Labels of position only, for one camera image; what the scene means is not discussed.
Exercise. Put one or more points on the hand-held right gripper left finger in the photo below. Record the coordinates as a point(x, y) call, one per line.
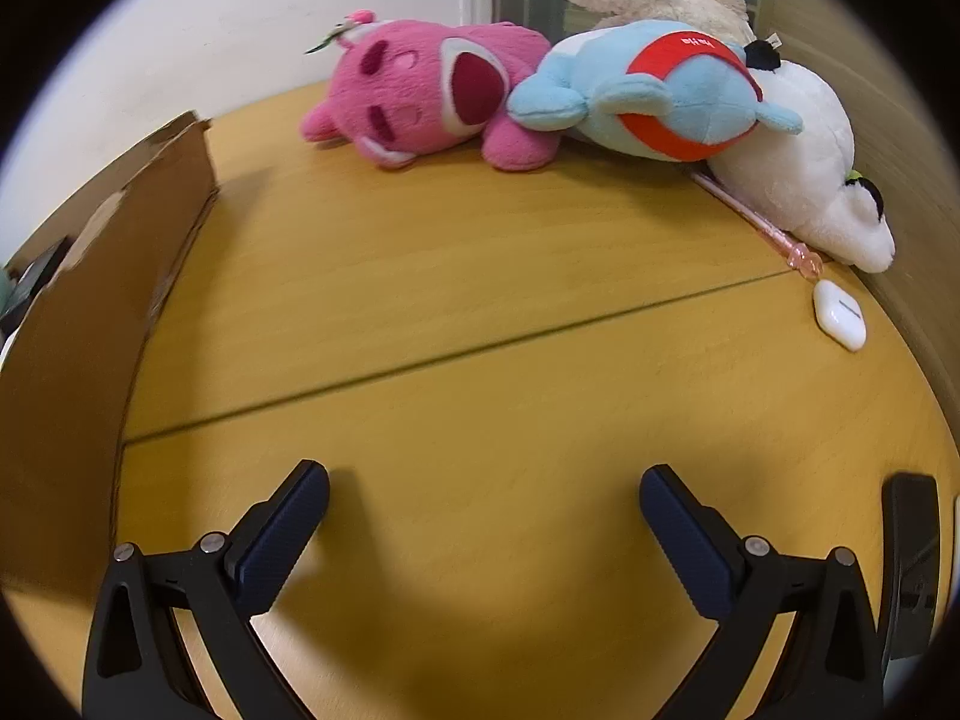
point(281, 540)

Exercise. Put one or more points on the black plastic object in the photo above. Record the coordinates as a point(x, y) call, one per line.
point(911, 562)

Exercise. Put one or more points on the pink pen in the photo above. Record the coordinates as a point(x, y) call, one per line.
point(757, 223)

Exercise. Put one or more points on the white plush toy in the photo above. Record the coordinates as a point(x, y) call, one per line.
point(795, 165)

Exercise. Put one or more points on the wooden desk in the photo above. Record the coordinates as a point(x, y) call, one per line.
point(450, 277)

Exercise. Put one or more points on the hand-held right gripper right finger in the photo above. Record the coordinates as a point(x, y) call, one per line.
point(686, 540)

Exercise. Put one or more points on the white earbuds case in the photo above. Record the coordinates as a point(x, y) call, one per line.
point(840, 313)

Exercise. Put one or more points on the blue plush toy red stripe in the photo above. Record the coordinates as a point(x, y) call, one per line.
point(675, 105)

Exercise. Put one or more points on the cardboard box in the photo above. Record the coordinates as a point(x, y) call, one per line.
point(90, 330)

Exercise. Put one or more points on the pink plush toy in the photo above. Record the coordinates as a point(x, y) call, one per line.
point(420, 82)

